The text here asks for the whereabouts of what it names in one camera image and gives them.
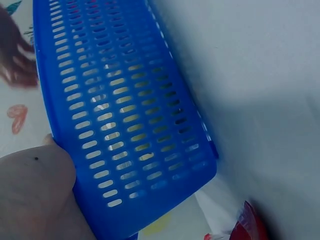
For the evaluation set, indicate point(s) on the person's left hand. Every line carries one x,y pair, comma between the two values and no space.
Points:
32,195

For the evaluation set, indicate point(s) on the person's right hand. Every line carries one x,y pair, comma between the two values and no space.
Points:
15,50

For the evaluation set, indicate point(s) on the red plastic packet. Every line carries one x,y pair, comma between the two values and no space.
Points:
247,225

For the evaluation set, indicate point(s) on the person's right fingers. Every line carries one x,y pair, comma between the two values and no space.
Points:
23,67

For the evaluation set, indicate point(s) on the blue perforated plastic basket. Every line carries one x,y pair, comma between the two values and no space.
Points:
120,105

